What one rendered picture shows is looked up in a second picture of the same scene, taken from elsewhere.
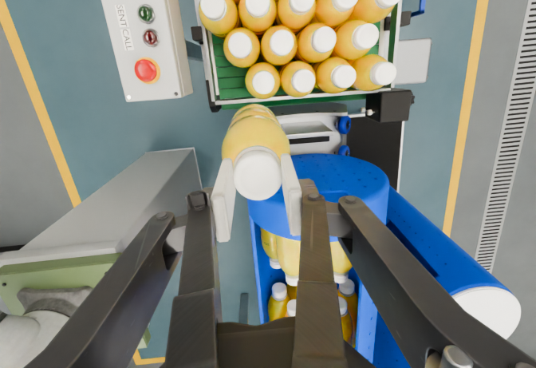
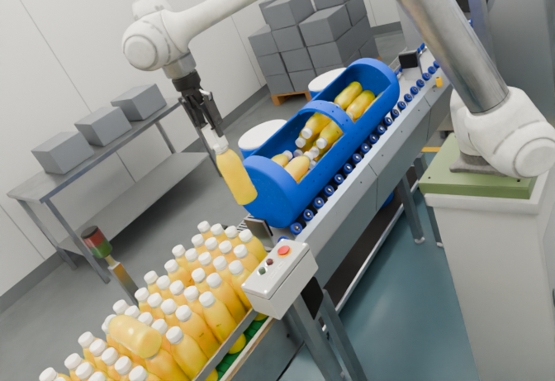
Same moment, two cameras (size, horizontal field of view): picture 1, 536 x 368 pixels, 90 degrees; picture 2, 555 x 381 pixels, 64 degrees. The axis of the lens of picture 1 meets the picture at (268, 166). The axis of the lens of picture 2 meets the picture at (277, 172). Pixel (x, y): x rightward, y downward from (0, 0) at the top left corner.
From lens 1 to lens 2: 1.24 m
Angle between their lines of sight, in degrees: 51
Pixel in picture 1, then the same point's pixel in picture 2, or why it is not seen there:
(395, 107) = not seen: hidden behind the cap
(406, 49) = not seen: hidden behind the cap
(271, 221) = (276, 169)
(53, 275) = (470, 181)
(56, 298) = (472, 164)
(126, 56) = (287, 259)
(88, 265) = (437, 183)
